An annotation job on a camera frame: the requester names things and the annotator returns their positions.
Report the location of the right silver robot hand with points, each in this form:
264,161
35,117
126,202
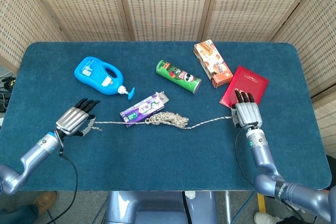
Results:
246,113

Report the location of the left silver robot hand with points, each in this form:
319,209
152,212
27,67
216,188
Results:
72,119

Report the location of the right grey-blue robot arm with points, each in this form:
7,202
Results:
262,155

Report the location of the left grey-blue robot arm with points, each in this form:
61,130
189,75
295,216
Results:
34,153

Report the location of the red certificate book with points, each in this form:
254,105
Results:
249,82

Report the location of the blue pump bottle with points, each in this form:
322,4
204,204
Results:
97,74

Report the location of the orange snack box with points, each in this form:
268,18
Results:
212,64

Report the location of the purple toothpaste box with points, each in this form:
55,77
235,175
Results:
141,108

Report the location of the green chips can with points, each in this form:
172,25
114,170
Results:
176,74

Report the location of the brown shoe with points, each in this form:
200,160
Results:
46,200

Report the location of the blue table cloth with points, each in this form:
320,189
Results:
157,155

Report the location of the metal table leg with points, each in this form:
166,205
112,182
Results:
228,208

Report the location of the white shoe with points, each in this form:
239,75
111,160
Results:
265,218

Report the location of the blue jeans leg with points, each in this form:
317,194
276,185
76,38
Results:
15,214

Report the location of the grey-blue robot torso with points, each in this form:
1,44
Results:
157,208

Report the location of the woven folding screen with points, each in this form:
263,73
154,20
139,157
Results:
168,3

